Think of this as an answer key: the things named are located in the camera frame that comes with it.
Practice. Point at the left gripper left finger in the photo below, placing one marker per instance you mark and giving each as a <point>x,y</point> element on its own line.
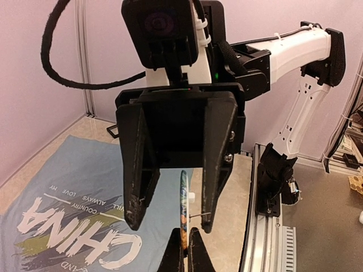
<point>173,257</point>

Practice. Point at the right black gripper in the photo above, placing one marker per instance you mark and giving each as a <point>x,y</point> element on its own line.
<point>166,127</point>

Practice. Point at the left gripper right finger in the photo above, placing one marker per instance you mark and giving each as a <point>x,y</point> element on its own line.
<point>198,258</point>

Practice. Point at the light blue printed t-shirt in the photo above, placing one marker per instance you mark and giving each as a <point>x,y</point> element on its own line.
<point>70,217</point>

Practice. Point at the black brooch box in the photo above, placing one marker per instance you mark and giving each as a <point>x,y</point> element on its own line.
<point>113,131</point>

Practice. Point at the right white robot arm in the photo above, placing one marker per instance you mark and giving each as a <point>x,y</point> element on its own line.
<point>256,65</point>

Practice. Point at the aluminium front frame rail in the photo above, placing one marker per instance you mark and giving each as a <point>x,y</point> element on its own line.
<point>268,245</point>

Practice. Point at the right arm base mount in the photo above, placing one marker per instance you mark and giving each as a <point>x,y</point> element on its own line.
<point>276,184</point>

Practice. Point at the right aluminium corner post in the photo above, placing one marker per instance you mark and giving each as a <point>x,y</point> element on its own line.
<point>82,47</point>

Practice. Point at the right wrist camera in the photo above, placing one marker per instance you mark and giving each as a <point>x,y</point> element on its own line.
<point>171,39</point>

